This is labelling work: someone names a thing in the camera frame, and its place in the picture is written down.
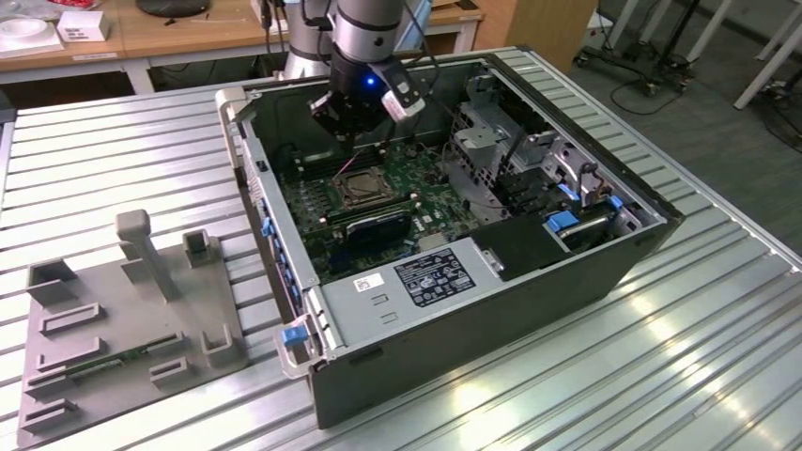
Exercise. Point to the blue card retention latch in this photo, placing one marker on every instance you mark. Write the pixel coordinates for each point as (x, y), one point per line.
(266, 226)

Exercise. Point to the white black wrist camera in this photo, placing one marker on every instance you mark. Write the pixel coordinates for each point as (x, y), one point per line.
(405, 105)

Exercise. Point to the blue case latch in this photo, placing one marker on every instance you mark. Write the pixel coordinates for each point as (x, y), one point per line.
(294, 338)

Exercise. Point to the grey parts rack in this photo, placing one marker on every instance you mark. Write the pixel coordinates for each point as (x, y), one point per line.
(126, 319)

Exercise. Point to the black plastic drive cover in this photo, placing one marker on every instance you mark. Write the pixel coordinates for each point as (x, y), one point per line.
(514, 249)

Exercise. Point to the white round plastic dish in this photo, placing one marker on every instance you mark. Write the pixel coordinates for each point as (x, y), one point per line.
(26, 33)

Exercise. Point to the white table frame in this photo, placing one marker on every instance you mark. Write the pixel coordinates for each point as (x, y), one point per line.
(765, 70)
(706, 33)

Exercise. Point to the silver green CPU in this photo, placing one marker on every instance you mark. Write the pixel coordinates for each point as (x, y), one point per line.
(363, 184)

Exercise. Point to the white barcode sticker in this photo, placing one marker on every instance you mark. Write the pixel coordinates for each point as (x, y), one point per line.
(369, 283)

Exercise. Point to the dark grey PC case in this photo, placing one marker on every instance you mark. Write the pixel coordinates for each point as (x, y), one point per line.
(477, 338)

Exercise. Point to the grey power supply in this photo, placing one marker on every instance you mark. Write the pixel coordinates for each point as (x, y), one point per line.
(366, 312)

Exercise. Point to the silver metal drive cage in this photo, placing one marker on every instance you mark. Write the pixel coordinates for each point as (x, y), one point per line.
(482, 136)

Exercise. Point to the blue plastic clip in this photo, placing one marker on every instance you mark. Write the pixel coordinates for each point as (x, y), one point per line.
(565, 191)
(614, 203)

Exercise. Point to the green motherboard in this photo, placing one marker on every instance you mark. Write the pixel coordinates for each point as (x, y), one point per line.
(433, 206)

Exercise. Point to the wooden desk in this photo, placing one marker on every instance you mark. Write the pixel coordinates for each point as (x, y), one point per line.
(188, 33)

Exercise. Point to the white cardboard box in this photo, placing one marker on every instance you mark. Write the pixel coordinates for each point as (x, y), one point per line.
(82, 23)

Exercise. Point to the black wheeled stand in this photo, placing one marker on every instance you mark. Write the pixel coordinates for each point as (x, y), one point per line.
(671, 47)

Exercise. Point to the small silver heatsink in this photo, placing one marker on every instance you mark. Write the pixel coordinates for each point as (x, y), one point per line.
(435, 240)

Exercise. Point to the metal locking lever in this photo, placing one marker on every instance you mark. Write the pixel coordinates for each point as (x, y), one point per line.
(349, 164)

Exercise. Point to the green RAM stick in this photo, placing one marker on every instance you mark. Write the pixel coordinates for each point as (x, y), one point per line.
(107, 362)

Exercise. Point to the black monitor base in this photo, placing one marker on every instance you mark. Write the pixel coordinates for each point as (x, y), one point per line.
(172, 7)

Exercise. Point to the CPU socket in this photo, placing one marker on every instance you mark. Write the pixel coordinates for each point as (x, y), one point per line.
(357, 202)

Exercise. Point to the wooden cabinet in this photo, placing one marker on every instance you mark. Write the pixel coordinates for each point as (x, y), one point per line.
(551, 33)

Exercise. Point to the black graphics card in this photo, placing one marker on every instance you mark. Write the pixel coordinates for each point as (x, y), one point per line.
(377, 230)

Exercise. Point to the black power supply label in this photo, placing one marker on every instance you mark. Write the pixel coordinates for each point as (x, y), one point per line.
(433, 277)

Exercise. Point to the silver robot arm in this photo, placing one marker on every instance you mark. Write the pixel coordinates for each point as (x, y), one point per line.
(366, 23)

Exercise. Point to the red packet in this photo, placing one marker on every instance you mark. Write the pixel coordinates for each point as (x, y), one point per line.
(72, 4)

